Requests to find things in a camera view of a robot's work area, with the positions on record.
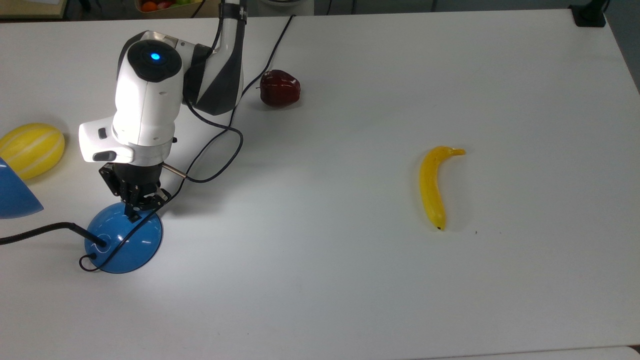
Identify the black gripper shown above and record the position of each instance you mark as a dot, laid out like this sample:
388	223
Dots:
135	176

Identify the blue desk lamp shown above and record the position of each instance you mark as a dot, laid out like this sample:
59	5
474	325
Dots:
125	245

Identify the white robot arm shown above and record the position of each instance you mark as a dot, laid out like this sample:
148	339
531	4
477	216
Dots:
150	95

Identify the yellow melon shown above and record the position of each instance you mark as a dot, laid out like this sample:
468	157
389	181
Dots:
31	150

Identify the red apple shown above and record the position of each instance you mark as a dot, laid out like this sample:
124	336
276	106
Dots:
280	89

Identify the box of toy fruits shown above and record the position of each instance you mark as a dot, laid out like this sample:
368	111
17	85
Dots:
167	6

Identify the yellow banana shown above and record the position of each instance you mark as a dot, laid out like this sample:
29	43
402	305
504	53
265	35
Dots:
431	187

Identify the black corner clamp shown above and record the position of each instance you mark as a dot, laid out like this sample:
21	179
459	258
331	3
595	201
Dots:
590	14

